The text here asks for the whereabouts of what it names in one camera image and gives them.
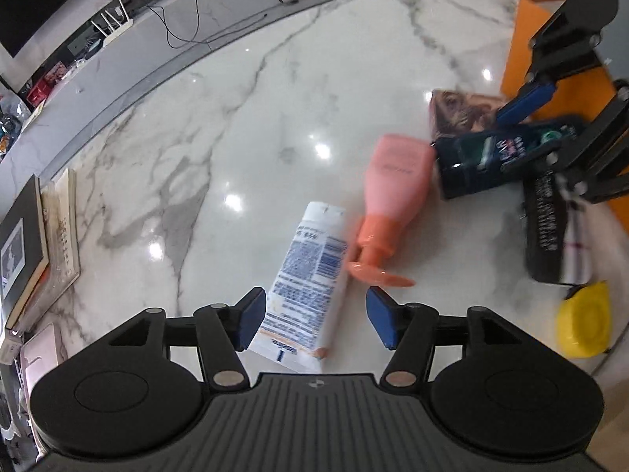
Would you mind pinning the black book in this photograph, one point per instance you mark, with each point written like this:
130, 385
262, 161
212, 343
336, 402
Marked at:
24, 246

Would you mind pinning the white barcode tube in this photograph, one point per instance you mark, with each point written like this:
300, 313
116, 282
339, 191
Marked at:
304, 280

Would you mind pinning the black plaid pouch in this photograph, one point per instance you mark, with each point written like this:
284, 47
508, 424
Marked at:
540, 236

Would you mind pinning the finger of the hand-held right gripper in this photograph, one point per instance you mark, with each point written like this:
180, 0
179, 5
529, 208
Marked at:
580, 157
526, 103

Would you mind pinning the white router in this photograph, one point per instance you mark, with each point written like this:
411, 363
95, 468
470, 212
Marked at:
115, 24

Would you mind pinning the pink pump bottle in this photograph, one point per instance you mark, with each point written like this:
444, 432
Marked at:
398, 177

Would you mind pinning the black television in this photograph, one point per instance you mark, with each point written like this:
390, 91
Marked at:
49, 0

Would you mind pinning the blue snack bags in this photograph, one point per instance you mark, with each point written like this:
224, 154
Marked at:
10, 130

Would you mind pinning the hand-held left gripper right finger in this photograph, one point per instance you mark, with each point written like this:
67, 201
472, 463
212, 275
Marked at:
383, 315

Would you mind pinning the pink flat box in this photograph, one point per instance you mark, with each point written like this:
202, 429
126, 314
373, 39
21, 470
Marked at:
42, 354

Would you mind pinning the beige book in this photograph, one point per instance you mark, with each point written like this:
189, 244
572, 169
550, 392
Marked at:
61, 241

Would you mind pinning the orange cardboard box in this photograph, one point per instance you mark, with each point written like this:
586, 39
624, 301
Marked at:
523, 44

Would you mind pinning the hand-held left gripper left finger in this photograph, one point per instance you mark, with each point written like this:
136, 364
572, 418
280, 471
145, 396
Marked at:
251, 317

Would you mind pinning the dark shampoo bottle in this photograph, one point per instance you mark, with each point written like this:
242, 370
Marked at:
467, 167

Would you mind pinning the white flat box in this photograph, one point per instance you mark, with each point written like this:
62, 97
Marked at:
10, 346

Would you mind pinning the illustrated card box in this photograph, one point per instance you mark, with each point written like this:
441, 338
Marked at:
462, 113

